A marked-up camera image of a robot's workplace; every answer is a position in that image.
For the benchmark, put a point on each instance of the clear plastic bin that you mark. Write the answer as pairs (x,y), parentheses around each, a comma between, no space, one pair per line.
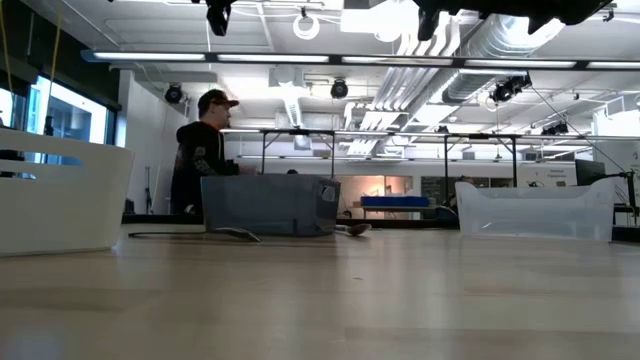
(535,220)

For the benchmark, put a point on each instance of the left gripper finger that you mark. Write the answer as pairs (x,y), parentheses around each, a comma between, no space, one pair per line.
(226,12)
(213,12)

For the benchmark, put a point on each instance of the person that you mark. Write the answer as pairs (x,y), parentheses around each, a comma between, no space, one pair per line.
(200,150)
(467,179)

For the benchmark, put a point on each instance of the blue table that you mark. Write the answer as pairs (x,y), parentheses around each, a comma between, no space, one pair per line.
(395,201)

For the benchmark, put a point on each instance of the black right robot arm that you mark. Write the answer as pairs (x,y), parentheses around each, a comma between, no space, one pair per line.
(500,7)

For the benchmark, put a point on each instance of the black computer monitor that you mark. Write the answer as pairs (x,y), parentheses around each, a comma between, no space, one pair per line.
(589,172)

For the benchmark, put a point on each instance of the dark grey plastic bin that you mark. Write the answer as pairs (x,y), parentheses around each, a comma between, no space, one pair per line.
(270,205)

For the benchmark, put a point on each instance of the long linear ceiling light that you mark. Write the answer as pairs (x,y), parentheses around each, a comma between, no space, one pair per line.
(150,56)

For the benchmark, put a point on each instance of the black spoon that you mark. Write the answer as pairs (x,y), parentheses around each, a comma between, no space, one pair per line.
(240,233)

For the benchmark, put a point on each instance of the white plastic bin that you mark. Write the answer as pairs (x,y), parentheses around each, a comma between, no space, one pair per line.
(60,215)

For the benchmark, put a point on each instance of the black ceiling spotlight cluster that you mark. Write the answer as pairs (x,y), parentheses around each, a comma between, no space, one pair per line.
(507,90)
(555,129)

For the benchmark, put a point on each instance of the white wall sign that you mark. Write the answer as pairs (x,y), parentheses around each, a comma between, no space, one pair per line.
(555,173)

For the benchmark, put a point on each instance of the black metal workstation frame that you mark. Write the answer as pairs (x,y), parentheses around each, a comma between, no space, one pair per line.
(300,132)
(480,136)

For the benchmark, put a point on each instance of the black aluminium table frame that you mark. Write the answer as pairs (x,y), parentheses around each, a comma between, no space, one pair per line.
(150,219)

